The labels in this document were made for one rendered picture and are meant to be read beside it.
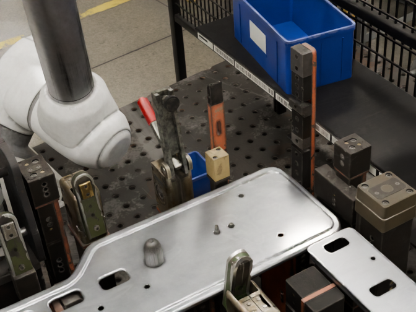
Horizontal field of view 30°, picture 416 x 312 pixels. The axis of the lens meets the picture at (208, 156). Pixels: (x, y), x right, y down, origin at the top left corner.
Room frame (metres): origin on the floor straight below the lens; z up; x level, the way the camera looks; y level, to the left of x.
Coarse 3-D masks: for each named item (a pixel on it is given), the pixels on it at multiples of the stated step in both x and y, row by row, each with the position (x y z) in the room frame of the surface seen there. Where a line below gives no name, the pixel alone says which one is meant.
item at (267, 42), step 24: (240, 0) 1.62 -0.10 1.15; (264, 0) 1.71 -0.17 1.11; (288, 0) 1.73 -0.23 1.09; (312, 0) 1.63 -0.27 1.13; (240, 24) 1.63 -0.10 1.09; (264, 24) 1.50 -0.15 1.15; (288, 24) 1.71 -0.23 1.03; (312, 24) 1.63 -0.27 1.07; (336, 24) 1.52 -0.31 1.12; (264, 48) 1.50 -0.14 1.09; (288, 48) 1.40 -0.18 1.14; (336, 48) 1.43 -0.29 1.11; (288, 72) 1.40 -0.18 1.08; (336, 72) 1.44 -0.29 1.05
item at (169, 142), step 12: (156, 96) 1.15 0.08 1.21; (168, 96) 1.14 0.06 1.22; (156, 108) 1.15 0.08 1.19; (168, 108) 1.13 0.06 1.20; (156, 120) 1.16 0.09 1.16; (168, 120) 1.16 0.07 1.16; (168, 132) 1.15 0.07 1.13; (180, 132) 1.15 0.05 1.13; (168, 144) 1.14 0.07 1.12; (180, 144) 1.15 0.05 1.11; (168, 156) 1.13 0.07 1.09; (180, 156) 1.15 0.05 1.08; (180, 168) 1.15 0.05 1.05
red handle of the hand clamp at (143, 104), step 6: (138, 102) 1.24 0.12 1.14; (144, 102) 1.24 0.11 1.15; (144, 108) 1.23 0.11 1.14; (150, 108) 1.23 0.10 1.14; (144, 114) 1.22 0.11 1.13; (150, 114) 1.22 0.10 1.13; (150, 120) 1.21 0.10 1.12; (150, 126) 1.21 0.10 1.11; (156, 126) 1.20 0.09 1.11; (156, 132) 1.19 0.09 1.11; (174, 156) 1.15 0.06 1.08; (174, 162) 1.14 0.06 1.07; (180, 162) 1.15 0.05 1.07; (174, 168) 1.14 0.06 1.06
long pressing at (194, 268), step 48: (240, 192) 1.13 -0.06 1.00; (288, 192) 1.11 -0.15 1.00; (96, 240) 1.02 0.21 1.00; (144, 240) 1.02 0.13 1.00; (192, 240) 1.00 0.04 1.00; (240, 240) 0.99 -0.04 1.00; (288, 240) 0.98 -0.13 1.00; (48, 288) 0.91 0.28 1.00; (96, 288) 0.91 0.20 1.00; (144, 288) 0.90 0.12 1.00; (192, 288) 0.89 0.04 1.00
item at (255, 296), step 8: (256, 288) 0.84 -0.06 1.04; (232, 296) 0.83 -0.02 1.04; (256, 296) 0.82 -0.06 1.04; (264, 296) 0.82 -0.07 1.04; (232, 304) 0.82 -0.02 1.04; (240, 304) 0.81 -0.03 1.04; (248, 304) 0.81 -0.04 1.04; (256, 304) 0.81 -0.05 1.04; (264, 304) 0.80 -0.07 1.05; (272, 304) 0.80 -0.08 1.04
